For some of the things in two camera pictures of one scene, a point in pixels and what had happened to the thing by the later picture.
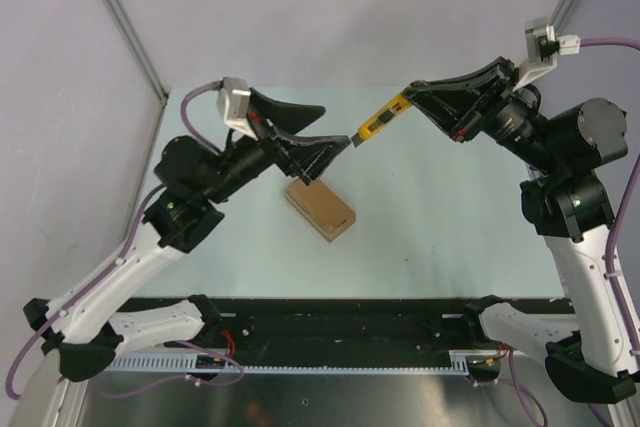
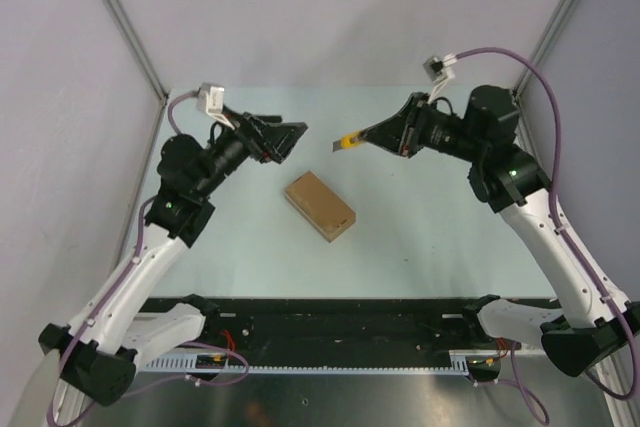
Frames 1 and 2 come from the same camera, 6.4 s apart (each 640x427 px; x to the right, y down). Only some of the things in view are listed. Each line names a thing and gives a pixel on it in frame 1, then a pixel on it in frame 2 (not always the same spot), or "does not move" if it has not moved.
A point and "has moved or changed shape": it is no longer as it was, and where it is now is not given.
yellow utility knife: (401, 104) has moved or changed shape
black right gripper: (447, 101) → (401, 133)
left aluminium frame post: (121, 18) does not move
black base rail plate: (332, 324) does not move
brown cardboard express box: (321, 207) does not move
